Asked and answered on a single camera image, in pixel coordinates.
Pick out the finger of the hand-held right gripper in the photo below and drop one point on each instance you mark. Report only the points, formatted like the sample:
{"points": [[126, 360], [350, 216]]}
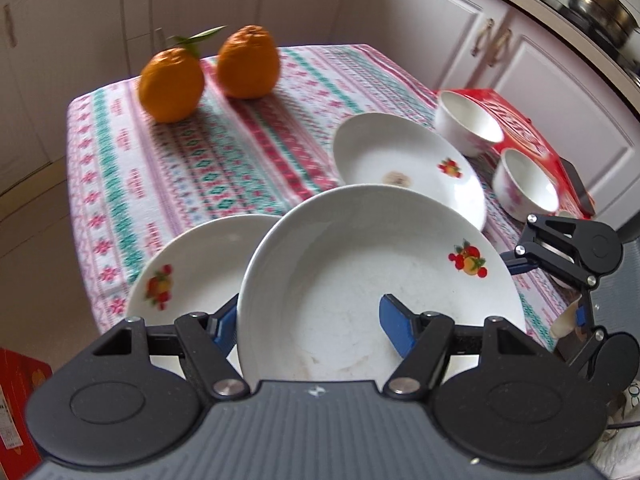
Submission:
{"points": [[517, 265], [580, 317]]}

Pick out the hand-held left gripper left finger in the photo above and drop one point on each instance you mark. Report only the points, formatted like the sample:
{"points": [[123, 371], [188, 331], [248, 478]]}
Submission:
{"points": [[226, 327]]}

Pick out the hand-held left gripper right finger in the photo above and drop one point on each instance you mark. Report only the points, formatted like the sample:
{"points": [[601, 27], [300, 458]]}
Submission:
{"points": [[395, 325]]}

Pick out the white plate with fruit print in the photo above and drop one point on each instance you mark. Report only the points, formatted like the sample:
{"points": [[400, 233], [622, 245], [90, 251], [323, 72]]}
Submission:
{"points": [[200, 255], [350, 280], [400, 150]]}

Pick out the white bowl with pink flowers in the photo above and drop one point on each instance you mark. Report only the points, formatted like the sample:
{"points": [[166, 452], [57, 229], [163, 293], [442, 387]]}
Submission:
{"points": [[470, 120], [527, 185]]}

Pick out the white bag with green print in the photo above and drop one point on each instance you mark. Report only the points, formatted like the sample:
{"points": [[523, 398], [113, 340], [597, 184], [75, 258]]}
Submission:
{"points": [[625, 450]]}

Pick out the red printed carton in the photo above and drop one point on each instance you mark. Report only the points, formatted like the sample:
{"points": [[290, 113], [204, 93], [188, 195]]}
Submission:
{"points": [[520, 125]]}

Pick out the red green patterned tablecloth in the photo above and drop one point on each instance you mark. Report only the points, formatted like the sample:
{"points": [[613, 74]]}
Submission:
{"points": [[250, 160]]}

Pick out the red cardboard box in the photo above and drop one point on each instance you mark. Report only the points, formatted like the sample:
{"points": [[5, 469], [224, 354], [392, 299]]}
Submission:
{"points": [[20, 410]]}

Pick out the orange with green leaf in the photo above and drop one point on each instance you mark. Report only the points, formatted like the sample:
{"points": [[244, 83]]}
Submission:
{"points": [[172, 82]]}

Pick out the leafless orange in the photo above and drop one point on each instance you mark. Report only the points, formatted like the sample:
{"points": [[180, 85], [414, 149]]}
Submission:
{"points": [[248, 62]]}

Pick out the steel cooking pot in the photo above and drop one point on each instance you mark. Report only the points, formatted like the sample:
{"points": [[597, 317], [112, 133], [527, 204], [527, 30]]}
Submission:
{"points": [[597, 0]]}

